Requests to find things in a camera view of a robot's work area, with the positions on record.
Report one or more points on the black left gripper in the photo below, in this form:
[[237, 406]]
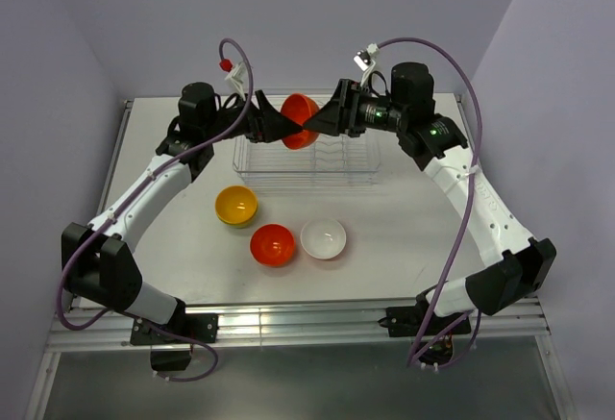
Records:
[[264, 124]]

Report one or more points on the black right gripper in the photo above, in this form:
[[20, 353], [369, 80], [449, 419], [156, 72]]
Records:
[[342, 113]]

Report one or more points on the orange bowl carried to rack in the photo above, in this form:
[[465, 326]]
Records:
[[299, 108]]

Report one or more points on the orange bowl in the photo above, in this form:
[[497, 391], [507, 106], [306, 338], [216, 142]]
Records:
[[272, 245]]

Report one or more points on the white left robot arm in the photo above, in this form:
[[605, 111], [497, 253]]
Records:
[[98, 258]]

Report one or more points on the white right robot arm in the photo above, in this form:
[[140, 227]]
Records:
[[515, 262]]

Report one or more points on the white bowl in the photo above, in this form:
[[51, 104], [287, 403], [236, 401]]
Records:
[[323, 238]]

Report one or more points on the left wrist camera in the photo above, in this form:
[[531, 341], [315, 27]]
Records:
[[234, 76]]

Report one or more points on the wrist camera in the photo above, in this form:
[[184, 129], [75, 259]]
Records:
[[366, 60], [234, 76]]

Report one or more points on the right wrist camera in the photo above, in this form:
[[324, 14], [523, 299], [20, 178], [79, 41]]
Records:
[[366, 60]]

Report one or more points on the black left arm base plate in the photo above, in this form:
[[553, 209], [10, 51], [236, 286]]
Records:
[[201, 327]]

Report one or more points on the aluminium table edge rail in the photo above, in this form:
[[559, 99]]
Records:
[[316, 323]]

